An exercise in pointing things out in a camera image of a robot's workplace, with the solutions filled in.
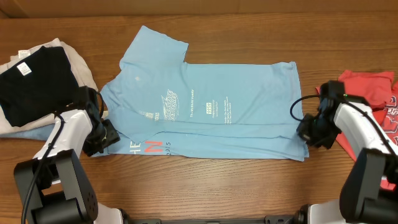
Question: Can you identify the light blue printed t-shirt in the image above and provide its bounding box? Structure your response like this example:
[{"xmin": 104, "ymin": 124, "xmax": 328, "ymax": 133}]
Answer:
[{"xmin": 101, "ymin": 27, "xmax": 309, "ymax": 161}]

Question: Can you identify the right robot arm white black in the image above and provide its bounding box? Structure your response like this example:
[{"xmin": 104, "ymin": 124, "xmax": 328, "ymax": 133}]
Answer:
[{"xmin": 291, "ymin": 81, "xmax": 397, "ymax": 223}]

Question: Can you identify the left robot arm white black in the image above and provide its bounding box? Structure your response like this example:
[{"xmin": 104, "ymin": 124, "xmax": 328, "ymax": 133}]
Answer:
[{"xmin": 14, "ymin": 86, "xmax": 130, "ymax": 224}]

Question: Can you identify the folded beige shirt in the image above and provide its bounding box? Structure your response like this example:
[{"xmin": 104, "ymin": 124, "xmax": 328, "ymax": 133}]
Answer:
[{"xmin": 1, "ymin": 38, "xmax": 98, "ymax": 134}]

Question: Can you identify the folded light blue denim garment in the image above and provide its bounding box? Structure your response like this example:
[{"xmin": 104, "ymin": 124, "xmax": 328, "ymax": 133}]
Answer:
[{"xmin": 1, "ymin": 124, "xmax": 55, "ymax": 141}]

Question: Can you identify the folded black shirt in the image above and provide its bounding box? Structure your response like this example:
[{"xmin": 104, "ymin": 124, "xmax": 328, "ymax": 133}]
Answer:
[{"xmin": 1, "ymin": 47, "xmax": 79, "ymax": 127}]

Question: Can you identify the cardboard back panel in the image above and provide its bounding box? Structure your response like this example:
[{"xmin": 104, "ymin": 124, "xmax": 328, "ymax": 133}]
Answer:
[{"xmin": 1, "ymin": 0, "xmax": 397, "ymax": 18}]

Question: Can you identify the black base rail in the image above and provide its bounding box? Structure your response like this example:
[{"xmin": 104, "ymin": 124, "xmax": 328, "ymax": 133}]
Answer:
[{"xmin": 123, "ymin": 212, "xmax": 308, "ymax": 224}]

